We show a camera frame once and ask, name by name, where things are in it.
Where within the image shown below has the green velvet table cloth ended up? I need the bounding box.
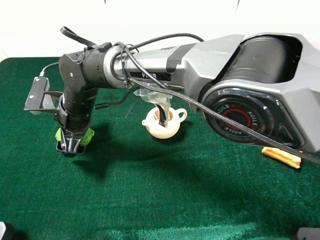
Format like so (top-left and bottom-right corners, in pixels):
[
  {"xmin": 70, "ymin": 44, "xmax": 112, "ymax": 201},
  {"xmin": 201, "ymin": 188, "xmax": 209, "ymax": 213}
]
[{"xmin": 0, "ymin": 58, "xmax": 320, "ymax": 240}]

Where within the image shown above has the cream teapot without lid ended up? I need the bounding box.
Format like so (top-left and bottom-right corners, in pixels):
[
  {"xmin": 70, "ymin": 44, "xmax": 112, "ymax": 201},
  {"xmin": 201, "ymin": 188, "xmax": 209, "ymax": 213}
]
[{"xmin": 141, "ymin": 107, "xmax": 188, "ymax": 139}]

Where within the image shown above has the green lime fruit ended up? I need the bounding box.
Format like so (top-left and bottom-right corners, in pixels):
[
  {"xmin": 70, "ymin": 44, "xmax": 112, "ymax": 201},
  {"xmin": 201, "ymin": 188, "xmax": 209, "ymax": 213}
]
[{"xmin": 55, "ymin": 128, "xmax": 95, "ymax": 146}]

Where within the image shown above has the waffle pastry slice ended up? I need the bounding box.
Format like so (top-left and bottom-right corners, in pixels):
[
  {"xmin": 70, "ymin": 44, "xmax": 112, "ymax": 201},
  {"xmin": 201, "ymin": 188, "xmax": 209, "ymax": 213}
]
[{"xmin": 261, "ymin": 147, "xmax": 301, "ymax": 169}]

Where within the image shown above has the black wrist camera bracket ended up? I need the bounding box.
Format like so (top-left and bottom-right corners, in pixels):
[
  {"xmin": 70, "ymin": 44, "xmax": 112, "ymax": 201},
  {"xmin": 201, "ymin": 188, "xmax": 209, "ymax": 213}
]
[{"xmin": 23, "ymin": 76, "xmax": 63, "ymax": 115}]

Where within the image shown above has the black cable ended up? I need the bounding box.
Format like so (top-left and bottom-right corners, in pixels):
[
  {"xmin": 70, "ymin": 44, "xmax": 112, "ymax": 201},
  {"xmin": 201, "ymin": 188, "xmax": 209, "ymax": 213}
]
[{"xmin": 59, "ymin": 25, "xmax": 320, "ymax": 165}]

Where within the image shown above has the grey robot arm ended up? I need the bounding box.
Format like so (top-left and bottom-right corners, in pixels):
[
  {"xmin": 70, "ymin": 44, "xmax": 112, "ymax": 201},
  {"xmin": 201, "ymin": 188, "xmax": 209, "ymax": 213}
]
[{"xmin": 58, "ymin": 33, "xmax": 320, "ymax": 153}]

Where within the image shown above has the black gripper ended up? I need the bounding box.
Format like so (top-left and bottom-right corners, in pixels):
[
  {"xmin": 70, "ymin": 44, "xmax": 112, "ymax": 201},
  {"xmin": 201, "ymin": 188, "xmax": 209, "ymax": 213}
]
[{"xmin": 55, "ymin": 99, "xmax": 92, "ymax": 159}]

